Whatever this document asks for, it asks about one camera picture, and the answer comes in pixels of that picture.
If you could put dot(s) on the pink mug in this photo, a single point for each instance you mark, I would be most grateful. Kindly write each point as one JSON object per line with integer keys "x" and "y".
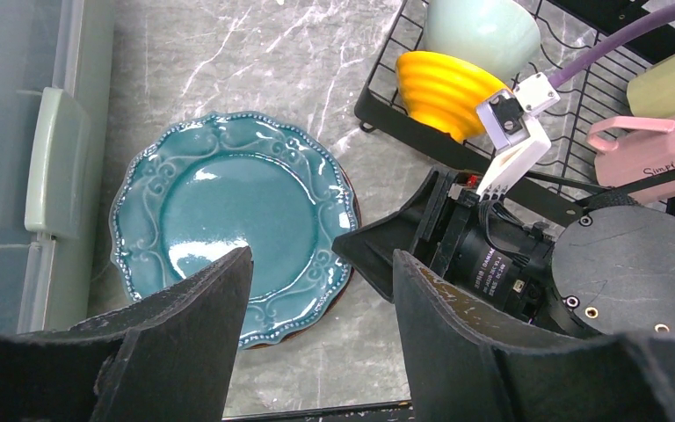
{"x": 632, "y": 148}

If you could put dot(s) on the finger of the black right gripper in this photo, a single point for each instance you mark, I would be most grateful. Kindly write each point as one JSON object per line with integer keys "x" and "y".
{"x": 369, "y": 250}

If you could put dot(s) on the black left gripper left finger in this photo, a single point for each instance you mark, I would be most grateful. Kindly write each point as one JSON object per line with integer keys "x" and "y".
{"x": 167, "y": 357}

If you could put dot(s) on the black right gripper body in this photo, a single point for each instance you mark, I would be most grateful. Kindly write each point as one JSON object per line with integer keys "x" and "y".
{"x": 481, "y": 246}

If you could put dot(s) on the yellow ribbed bowl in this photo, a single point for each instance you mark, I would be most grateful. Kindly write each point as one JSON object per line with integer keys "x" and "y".
{"x": 442, "y": 92}

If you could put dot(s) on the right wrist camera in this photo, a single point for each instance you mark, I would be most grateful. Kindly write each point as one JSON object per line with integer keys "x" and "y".
{"x": 511, "y": 121}

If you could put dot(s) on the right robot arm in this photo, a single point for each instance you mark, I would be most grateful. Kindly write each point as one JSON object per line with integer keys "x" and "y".
{"x": 611, "y": 270}

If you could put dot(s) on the teal scalloped plate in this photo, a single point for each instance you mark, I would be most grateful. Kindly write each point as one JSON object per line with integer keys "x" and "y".
{"x": 228, "y": 180}

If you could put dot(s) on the black wire dish rack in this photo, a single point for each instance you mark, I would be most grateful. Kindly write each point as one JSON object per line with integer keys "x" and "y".
{"x": 589, "y": 55}

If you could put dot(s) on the clear plastic storage box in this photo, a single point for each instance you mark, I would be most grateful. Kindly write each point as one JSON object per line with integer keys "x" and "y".
{"x": 55, "y": 68}

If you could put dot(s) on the light green ceramic bowl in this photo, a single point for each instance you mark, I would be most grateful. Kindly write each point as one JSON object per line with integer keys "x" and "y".
{"x": 499, "y": 36}

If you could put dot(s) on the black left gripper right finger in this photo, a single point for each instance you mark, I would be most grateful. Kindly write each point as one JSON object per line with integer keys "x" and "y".
{"x": 466, "y": 361}

